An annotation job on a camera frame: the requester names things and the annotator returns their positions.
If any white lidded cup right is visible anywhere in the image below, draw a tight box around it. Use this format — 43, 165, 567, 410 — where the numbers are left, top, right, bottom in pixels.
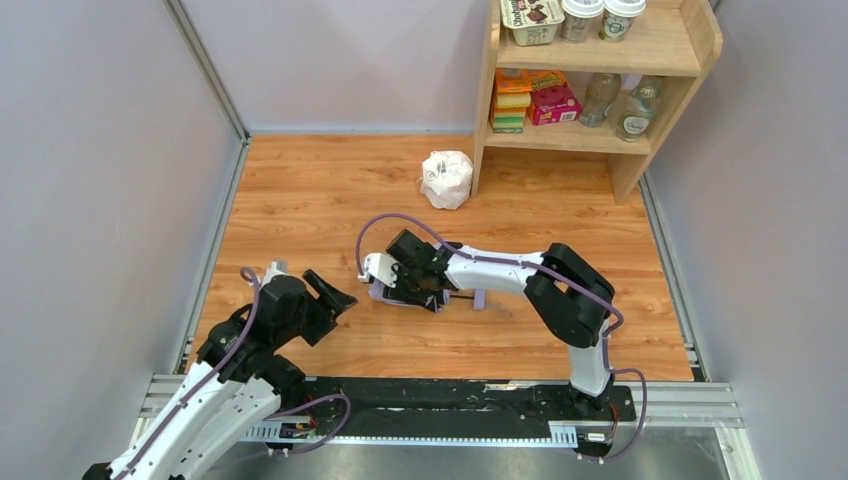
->
598, 0, 647, 42

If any stacked sponges pack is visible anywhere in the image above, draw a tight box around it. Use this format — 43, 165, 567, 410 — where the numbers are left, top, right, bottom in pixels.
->
489, 92, 531, 134

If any clear glass bottle right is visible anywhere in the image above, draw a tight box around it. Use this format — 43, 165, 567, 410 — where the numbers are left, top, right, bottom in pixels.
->
615, 75, 665, 142

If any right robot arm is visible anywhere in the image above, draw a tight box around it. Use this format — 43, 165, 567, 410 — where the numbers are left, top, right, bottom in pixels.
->
377, 230, 615, 398

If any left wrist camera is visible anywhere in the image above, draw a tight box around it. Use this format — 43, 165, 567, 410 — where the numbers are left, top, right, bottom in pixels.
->
261, 259, 289, 287

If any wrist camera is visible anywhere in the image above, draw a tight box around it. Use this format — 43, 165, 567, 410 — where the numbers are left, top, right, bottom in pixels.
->
261, 259, 289, 287
358, 252, 398, 288

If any white crumpled paper bag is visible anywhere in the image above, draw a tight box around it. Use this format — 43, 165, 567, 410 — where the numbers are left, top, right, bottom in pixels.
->
419, 150, 474, 210

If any chocolate snack box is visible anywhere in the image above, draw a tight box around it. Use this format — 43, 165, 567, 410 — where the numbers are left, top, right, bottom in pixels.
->
500, 0, 565, 47

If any orange snack box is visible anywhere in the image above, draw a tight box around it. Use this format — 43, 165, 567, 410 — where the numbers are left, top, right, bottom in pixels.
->
494, 68, 567, 93

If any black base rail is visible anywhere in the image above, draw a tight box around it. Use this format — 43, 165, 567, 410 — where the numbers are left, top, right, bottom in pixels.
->
283, 377, 637, 440

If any clear glass bottle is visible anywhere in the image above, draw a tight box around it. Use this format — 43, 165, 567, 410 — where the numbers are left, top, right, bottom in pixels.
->
578, 73, 622, 128
615, 75, 665, 142

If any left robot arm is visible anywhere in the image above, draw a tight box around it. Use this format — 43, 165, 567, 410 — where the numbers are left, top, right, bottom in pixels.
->
83, 261, 358, 479

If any clear glass bottle left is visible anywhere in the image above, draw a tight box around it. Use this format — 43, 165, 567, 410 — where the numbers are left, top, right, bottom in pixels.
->
578, 73, 622, 128

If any white lidded cup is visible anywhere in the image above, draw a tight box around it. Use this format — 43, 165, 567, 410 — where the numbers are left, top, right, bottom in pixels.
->
561, 0, 604, 43
598, 0, 647, 42

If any white lidded cup left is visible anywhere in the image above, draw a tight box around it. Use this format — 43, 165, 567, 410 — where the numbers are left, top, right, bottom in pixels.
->
561, 0, 604, 43

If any lavender folding umbrella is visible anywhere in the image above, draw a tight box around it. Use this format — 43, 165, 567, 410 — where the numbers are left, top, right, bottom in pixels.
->
368, 279, 495, 313

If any red snack box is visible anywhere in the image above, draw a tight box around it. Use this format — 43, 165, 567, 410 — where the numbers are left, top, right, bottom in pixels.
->
527, 85, 582, 126

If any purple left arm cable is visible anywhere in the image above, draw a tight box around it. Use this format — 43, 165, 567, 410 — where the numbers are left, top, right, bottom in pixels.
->
109, 266, 263, 480

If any wooden shelf unit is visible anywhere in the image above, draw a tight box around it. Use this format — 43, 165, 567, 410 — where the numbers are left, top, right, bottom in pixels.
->
471, 0, 725, 207

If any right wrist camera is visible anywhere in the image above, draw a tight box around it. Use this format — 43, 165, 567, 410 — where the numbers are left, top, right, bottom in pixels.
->
358, 252, 398, 288

